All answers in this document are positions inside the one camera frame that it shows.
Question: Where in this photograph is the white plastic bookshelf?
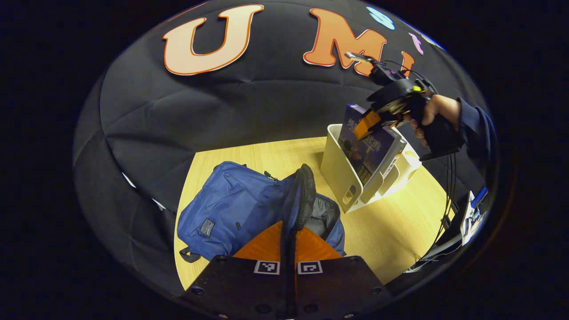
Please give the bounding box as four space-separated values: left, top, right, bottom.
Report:
320 124 422 214

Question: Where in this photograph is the blue schoolbag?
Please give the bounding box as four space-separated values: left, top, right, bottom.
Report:
176 161 347 264

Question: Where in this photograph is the purple cover book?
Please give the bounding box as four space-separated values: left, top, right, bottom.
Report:
338 104 407 186

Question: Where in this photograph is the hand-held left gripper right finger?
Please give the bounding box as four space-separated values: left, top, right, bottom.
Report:
293 227 394 320

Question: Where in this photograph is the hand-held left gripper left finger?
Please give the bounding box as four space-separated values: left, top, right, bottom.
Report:
180 221 289 320

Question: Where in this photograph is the black cable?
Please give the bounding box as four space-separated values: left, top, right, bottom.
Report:
407 151 459 272

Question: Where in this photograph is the white and blue equipment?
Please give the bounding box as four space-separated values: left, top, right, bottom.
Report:
460 187 489 245

